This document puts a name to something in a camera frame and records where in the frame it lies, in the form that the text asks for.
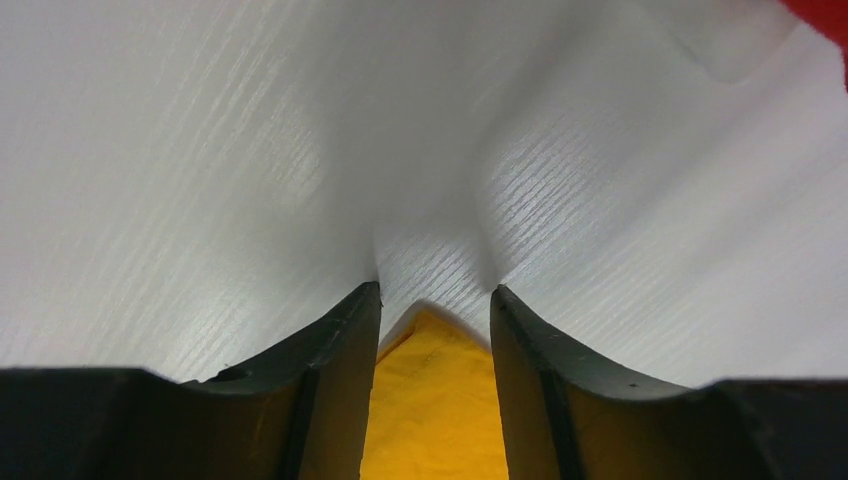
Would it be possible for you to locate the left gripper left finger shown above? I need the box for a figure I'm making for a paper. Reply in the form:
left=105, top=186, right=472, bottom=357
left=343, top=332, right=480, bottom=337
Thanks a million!
left=1, top=282, right=382, bottom=479

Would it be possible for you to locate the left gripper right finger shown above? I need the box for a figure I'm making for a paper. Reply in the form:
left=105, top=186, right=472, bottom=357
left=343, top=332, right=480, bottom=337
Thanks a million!
left=490, top=286, right=847, bottom=479

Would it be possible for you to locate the orange t shirt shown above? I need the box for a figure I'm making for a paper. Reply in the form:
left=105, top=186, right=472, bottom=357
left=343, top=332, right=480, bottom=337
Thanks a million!
left=360, top=308, right=508, bottom=479

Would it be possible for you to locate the red folded t shirt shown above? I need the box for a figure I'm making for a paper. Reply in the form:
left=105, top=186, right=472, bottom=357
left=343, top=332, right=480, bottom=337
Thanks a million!
left=781, top=0, right=848, bottom=87

